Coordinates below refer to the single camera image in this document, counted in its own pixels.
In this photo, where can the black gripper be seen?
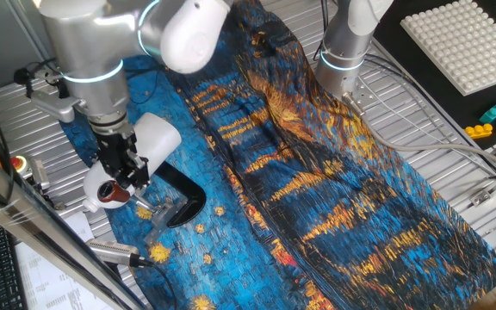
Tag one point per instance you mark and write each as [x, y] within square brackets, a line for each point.
[114, 150]

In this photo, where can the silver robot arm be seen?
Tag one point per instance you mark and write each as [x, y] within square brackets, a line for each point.
[93, 43]

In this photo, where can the white plastic jug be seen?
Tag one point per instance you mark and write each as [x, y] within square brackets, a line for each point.
[157, 138]

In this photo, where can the black C-clamp with screw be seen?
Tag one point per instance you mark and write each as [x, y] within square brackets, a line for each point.
[192, 189]

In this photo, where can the red emergency stop button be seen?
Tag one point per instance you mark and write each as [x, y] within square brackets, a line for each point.
[19, 163]

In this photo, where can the printed table paper sheet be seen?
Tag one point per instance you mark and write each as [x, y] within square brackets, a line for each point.
[50, 284]

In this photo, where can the blue starry night cloth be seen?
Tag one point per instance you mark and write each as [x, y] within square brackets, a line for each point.
[317, 172]

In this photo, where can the yellow toy brick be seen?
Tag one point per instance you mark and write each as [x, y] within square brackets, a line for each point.
[479, 131]

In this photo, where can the white studded baseplate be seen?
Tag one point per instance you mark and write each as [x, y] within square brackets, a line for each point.
[459, 43]

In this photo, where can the silver lever base bracket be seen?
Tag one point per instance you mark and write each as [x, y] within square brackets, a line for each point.
[162, 219]

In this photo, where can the silver depth camera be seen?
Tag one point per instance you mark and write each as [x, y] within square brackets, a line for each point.
[110, 252]

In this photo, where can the aluminium frame beam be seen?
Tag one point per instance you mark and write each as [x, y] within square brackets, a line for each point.
[37, 219]

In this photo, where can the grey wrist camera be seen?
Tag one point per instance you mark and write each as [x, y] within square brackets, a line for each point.
[54, 105]

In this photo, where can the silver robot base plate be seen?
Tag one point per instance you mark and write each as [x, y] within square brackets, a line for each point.
[364, 97]

